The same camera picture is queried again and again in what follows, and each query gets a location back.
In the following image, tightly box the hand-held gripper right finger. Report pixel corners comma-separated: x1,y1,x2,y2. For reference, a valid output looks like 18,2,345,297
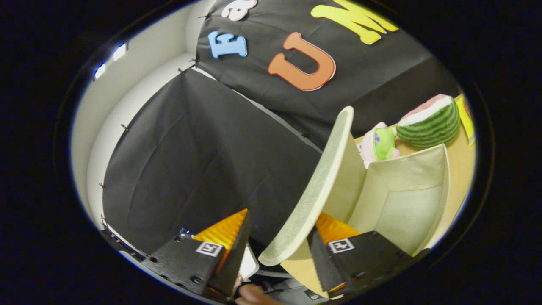
308,212,420,297

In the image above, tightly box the pink and green plush toy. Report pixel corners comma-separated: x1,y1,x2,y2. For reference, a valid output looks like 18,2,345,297
357,122,401,169

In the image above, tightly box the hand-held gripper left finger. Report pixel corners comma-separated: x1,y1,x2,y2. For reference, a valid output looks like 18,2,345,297
141,208,252,299

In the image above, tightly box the watermelon slice plush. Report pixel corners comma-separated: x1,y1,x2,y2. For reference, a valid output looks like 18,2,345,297
396,94,461,149

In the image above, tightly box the yellow book with red circle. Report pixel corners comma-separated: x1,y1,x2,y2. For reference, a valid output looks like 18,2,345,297
455,95,476,146

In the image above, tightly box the cream fabric storage box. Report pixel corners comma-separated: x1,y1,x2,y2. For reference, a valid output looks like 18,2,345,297
347,143,451,257

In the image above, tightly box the black backdrop cloth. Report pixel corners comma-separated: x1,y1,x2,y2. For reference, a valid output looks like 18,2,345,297
102,0,462,255

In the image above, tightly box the cream storage box lid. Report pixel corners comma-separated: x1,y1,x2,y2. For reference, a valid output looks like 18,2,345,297
258,106,367,266

